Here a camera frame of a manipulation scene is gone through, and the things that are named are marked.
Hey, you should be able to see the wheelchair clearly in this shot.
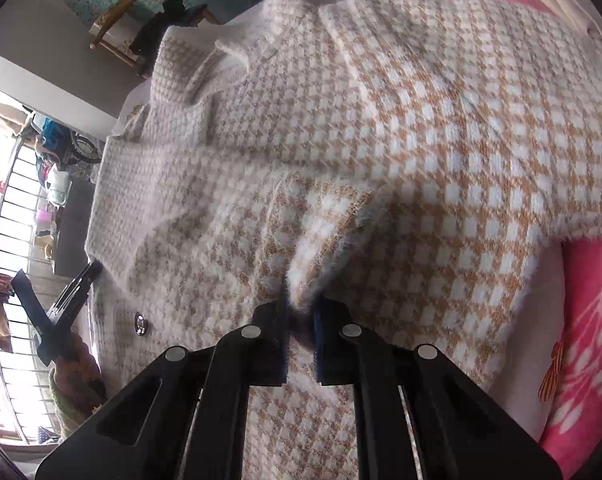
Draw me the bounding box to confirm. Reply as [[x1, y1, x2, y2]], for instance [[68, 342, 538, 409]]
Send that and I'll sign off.
[[63, 127, 104, 166]]

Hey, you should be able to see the black bag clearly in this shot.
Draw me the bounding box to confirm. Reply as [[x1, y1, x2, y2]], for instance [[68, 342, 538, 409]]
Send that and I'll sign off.
[[128, 0, 207, 68]]

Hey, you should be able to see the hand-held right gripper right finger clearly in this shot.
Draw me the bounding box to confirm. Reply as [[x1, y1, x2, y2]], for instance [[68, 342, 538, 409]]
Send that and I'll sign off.
[[312, 294, 564, 480]]

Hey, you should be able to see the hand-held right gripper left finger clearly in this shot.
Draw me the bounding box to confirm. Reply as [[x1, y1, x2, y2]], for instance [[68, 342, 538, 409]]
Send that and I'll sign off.
[[35, 300, 289, 480]]

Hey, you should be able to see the wooden chair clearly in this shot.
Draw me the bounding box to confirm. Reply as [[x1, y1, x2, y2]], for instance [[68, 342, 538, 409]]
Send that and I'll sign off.
[[88, 0, 217, 78]]

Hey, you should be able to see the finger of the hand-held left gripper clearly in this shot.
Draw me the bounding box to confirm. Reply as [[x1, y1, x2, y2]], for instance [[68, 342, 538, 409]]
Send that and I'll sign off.
[[47, 259, 102, 333], [11, 268, 58, 365]]

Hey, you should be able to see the dark cabinet with clutter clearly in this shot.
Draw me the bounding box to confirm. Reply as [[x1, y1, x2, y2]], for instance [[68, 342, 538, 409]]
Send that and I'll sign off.
[[53, 177, 99, 276]]

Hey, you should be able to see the metal balcony railing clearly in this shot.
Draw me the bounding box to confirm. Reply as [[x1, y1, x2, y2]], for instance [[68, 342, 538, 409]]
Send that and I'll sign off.
[[0, 135, 82, 446]]

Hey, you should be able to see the beige houndstooth fuzzy coat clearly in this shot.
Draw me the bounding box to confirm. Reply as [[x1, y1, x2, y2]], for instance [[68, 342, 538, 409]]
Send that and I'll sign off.
[[83, 0, 602, 480]]

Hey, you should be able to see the brown fuzzy cloth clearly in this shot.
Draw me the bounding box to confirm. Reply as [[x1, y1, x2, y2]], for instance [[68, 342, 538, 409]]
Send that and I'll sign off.
[[48, 332, 106, 436]]

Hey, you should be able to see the pink floral blanket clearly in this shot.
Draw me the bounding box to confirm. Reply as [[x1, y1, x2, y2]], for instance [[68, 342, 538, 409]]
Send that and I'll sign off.
[[376, 0, 602, 476]]

